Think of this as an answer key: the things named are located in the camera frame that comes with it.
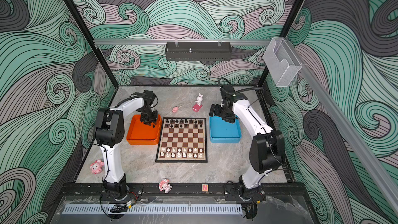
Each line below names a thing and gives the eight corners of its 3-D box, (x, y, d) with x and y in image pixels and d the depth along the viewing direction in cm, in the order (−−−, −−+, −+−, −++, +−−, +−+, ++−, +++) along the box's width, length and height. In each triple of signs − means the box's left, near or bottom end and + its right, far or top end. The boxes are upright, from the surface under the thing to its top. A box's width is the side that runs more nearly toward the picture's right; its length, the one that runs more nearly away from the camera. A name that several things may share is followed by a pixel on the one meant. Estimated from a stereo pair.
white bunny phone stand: (193, 110, 107) (193, 103, 101) (199, 100, 113) (199, 93, 107) (198, 112, 106) (198, 105, 100) (203, 102, 112) (204, 94, 106)
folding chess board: (156, 163, 84) (155, 161, 82) (163, 119, 103) (162, 117, 101) (208, 163, 84) (208, 161, 82) (205, 119, 103) (206, 117, 101)
